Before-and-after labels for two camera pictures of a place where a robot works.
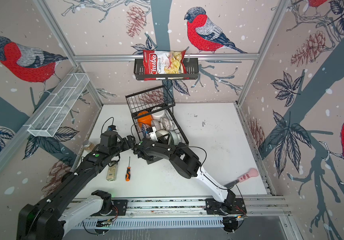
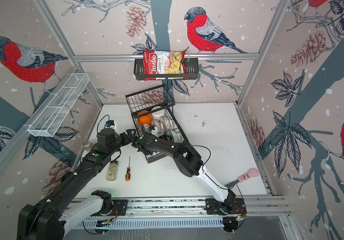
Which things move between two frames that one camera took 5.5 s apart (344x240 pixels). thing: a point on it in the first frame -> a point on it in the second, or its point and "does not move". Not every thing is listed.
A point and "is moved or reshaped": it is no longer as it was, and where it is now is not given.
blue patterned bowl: x=144 y=131 does not move
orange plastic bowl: x=147 y=119 does not move
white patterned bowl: x=166 y=124 does not move
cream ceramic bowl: x=161 y=132 is moved or reshaped
